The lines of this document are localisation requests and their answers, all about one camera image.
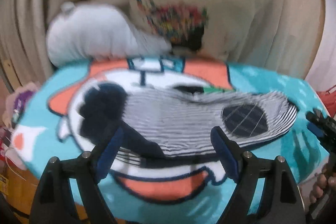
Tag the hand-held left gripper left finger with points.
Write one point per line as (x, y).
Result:
(110, 153)

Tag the cardboard box with yellow label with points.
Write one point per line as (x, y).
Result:
(18, 187)

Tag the navy striped pants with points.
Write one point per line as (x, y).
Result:
(170, 121)

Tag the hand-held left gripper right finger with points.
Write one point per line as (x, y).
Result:
(225, 155)

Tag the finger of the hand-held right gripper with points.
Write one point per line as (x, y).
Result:
(316, 130)
(326, 123)

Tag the person's right hand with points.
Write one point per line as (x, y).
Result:
(319, 184)

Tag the grey plush pillow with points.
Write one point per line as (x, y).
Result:
(86, 35)

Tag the red cloth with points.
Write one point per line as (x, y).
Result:
(328, 96)

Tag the teal cartoon printed blanket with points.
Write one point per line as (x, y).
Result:
(252, 82)

